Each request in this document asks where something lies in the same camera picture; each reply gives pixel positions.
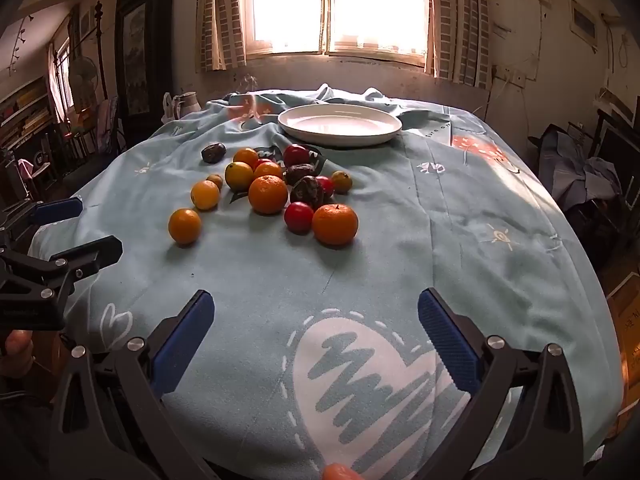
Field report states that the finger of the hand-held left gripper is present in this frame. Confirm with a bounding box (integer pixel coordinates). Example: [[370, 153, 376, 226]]
[[0, 197, 84, 241], [0, 235, 124, 301]]

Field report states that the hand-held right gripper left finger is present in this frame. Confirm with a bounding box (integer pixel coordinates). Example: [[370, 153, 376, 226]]
[[49, 289, 217, 480]]

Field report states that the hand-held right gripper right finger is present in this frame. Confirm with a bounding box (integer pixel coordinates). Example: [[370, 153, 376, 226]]
[[417, 287, 586, 480]]

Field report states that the small yellow-orange citrus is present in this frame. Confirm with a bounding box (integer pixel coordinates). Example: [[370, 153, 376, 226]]
[[190, 180, 221, 211]]

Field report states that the large orange mandarin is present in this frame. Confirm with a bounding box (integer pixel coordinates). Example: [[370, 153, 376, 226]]
[[248, 175, 289, 215], [312, 203, 360, 246]]

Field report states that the small yellow citrus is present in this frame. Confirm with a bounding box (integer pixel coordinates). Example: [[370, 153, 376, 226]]
[[224, 161, 254, 191]]

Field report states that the white oval plate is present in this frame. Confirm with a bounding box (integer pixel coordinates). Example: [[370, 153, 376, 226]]
[[277, 104, 403, 148]]

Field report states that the person's left hand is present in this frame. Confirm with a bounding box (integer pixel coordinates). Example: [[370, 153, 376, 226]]
[[0, 329, 37, 380]]

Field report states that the bookshelf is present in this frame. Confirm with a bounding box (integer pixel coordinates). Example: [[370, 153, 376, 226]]
[[0, 77, 57, 151]]

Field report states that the light blue printed blanket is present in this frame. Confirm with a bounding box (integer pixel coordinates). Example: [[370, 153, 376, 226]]
[[27, 85, 626, 480]]

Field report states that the standing fan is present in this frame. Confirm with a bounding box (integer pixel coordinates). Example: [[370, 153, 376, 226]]
[[69, 55, 100, 111]]

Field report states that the white jug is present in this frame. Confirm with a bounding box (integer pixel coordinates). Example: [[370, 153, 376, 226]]
[[174, 91, 202, 118]]

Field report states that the dark wooden cabinet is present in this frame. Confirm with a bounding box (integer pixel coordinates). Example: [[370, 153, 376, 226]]
[[115, 0, 177, 121]]

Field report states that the pile of blue clothes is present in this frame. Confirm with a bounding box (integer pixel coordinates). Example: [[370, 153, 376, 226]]
[[537, 124, 623, 206]]

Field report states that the brick-pattern curtain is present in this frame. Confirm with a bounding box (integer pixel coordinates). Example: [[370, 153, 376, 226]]
[[424, 0, 493, 86], [196, 0, 247, 72]]

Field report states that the bright window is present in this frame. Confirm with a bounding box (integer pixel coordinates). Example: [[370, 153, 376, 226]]
[[239, 0, 432, 57]]

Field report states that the wall vent panel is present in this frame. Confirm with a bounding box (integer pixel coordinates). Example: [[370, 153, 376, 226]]
[[570, 0, 599, 50]]

